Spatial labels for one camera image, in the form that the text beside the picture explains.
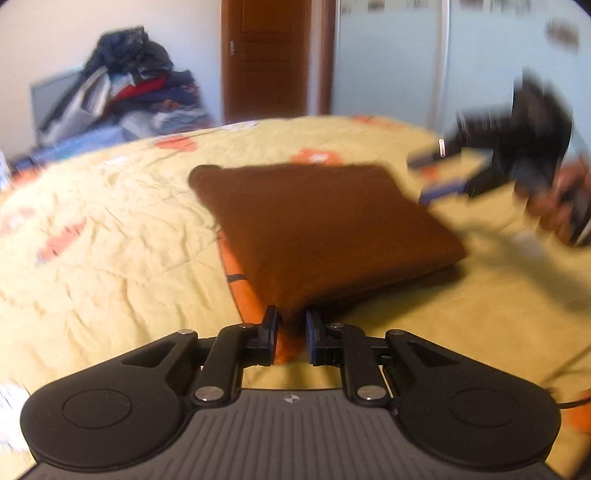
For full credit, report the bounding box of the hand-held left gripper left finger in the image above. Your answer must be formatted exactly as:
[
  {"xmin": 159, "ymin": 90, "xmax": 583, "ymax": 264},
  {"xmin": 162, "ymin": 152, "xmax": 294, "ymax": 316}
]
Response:
[{"xmin": 121, "ymin": 305, "xmax": 280, "ymax": 408}]

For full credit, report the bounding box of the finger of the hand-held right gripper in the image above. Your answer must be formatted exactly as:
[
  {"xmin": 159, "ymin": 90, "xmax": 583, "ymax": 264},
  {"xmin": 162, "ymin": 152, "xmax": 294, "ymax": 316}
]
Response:
[
  {"xmin": 406, "ymin": 138, "xmax": 492, "ymax": 171},
  {"xmin": 418, "ymin": 165, "xmax": 496, "ymax": 206}
]

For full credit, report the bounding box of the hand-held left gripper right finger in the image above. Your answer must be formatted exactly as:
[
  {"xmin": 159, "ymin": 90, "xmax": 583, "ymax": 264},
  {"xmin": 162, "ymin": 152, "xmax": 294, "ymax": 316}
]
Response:
[{"xmin": 305, "ymin": 309, "xmax": 462, "ymax": 408}]

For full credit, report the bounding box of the brown knitted garment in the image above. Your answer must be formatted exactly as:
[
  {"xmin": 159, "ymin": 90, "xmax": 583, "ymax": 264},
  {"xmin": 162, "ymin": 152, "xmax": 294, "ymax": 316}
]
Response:
[{"xmin": 188, "ymin": 163, "xmax": 468, "ymax": 335}]

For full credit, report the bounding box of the pile of dark clothes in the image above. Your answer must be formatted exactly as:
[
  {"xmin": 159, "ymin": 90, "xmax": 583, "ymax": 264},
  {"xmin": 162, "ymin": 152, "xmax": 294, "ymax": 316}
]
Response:
[{"xmin": 37, "ymin": 28, "xmax": 211, "ymax": 139}]

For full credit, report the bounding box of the person's right hand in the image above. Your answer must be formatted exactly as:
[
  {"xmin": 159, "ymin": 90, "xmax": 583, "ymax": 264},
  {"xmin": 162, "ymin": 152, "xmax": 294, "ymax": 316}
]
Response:
[{"xmin": 525, "ymin": 156, "xmax": 591, "ymax": 247}]

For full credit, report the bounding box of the frosted glass sliding door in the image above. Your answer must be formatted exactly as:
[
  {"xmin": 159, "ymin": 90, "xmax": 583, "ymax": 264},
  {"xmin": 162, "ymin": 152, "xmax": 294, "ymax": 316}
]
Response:
[{"xmin": 332, "ymin": 0, "xmax": 591, "ymax": 139}]

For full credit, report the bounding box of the yellow printed blanket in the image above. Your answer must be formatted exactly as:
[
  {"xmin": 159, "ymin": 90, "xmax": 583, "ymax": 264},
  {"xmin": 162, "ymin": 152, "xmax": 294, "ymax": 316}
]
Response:
[{"xmin": 0, "ymin": 114, "xmax": 591, "ymax": 478}]

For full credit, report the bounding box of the brown wooden door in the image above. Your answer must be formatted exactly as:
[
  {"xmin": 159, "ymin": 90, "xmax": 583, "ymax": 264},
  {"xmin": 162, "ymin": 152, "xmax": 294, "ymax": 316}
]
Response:
[{"xmin": 221, "ymin": 0, "xmax": 335, "ymax": 126}]

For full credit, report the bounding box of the grey flat panel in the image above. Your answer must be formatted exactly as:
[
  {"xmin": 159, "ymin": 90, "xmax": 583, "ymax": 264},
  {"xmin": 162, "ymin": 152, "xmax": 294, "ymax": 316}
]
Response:
[{"xmin": 30, "ymin": 69, "xmax": 90, "ymax": 139}]

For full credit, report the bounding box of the black cable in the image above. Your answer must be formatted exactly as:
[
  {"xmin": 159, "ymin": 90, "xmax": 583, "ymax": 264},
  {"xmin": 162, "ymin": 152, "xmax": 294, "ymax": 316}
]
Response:
[{"xmin": 542, "ymin": 385, "xmax": 591, "ymax": 411}]

